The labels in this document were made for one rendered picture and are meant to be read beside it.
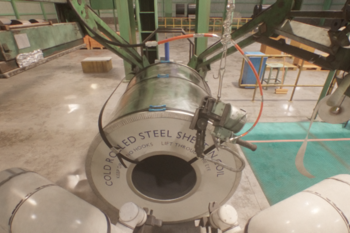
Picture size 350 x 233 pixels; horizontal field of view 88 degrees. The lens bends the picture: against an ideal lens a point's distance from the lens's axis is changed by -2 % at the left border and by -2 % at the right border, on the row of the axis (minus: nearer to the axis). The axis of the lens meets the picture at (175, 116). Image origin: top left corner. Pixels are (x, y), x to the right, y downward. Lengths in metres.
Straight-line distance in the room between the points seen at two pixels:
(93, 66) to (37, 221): 7.05
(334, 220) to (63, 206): 0.51
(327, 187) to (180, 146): 0.93
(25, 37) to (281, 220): 1.11
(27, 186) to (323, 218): 0.58
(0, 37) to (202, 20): 5.07
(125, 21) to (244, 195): 4.98
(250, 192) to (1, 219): 2.36
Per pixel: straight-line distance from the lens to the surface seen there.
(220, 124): 1.02
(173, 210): 1.82
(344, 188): 0.54
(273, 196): 2.63
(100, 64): 7.28
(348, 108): 1.28
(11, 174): 0.57
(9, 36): 1.02
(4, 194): 0.54
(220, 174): 1.50
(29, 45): 1.09
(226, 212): 0.98
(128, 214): 0.98
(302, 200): 0.47
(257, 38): 1.68
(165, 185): 1.79
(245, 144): 1.13
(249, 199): 2.50
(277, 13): 1.66
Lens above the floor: 1.90
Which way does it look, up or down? 29 degrees down
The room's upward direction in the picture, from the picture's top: straight up
